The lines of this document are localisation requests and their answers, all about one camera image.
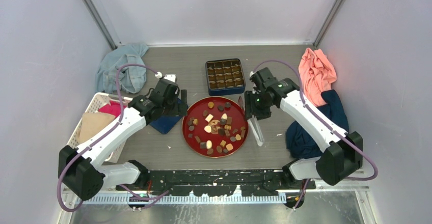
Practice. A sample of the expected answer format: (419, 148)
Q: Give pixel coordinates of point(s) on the tan cloth in basket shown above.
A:
(93, 123)

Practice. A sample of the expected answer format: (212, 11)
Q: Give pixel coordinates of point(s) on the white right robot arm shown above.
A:
(338, 159)

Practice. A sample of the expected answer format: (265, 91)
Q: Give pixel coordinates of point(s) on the caramel cube chocolate bottom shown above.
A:
(229, 147)

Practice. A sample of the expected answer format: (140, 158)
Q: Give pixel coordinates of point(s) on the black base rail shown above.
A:
(215, 183)

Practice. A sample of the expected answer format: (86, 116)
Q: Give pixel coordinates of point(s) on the white oval chocolate bottom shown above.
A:
(208, 144)

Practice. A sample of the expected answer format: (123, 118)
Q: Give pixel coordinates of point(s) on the blue box lid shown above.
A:
(165, 123)

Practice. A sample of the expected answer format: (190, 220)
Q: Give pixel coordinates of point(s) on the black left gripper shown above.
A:
(174, 111)

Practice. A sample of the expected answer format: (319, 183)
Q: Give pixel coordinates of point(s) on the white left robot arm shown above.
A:
(82, 170)

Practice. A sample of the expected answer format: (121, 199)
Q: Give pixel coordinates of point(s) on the light blue cloth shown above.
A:
(122, 64)

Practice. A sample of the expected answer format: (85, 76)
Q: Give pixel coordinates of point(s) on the white perforated basket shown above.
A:
(98, 100)

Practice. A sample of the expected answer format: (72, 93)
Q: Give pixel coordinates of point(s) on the red round tray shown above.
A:
(234, 130)

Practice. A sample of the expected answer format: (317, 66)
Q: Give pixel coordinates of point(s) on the metal tongs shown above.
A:
(253, 124)

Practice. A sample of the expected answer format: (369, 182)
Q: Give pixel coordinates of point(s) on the pink cloth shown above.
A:
(317, 75)

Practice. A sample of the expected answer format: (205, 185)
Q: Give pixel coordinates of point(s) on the blue chocolate box with dividers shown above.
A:
(225, 77)

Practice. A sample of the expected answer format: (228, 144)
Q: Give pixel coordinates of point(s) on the magenta cloth in basket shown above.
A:
(111, 108)

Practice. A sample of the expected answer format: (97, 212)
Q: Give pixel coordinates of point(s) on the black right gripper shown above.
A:
(250, 108)

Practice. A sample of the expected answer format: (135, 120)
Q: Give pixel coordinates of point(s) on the dark navy cloth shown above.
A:
(300, 143)

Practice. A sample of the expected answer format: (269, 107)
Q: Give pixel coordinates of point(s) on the white rectangular chocolate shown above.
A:
(209, 118)

